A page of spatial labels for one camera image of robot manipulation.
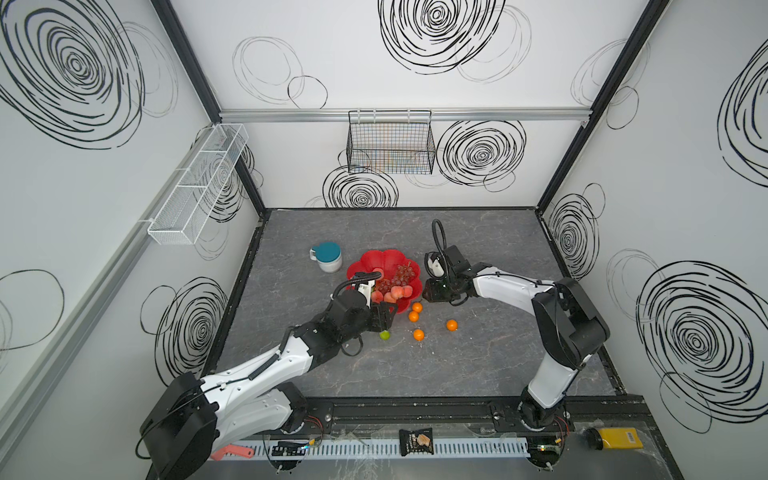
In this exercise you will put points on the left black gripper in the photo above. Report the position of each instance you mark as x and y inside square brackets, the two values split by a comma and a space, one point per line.
[380, 312]

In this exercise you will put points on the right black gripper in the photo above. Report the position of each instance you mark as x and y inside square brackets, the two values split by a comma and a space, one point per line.
[437, 288]

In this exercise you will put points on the purple fake grape bunch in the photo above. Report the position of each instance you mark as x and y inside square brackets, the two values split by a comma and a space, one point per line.
[401, 276]

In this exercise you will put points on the red flower-shaped fruit bowl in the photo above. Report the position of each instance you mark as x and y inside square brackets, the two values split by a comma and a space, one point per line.
[388, 260]

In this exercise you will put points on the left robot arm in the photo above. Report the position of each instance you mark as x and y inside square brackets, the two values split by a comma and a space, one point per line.
[195, 418]

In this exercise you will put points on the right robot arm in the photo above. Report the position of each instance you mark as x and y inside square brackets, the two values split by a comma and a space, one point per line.
[570, 327]

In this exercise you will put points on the white mug with teal lid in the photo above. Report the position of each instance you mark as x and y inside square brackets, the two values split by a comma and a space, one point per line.
[328, 256]

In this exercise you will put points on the black snack packet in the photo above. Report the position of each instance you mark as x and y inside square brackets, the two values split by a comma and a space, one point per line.
[416, 442]

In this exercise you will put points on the pink plastic scoop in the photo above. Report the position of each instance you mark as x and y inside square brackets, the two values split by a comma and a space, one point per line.
[233, 450]

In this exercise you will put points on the yellow black-capped container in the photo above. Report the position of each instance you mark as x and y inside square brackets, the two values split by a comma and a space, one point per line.
[613, 438]

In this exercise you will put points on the white slotted cable duct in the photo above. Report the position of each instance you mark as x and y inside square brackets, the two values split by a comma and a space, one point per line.
[384, 449]

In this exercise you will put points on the black wire basket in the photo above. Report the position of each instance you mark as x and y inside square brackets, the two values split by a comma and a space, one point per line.
[390, 141]

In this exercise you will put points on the white mesh wall shelf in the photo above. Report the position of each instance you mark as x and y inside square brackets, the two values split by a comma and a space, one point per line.
[191, 202]

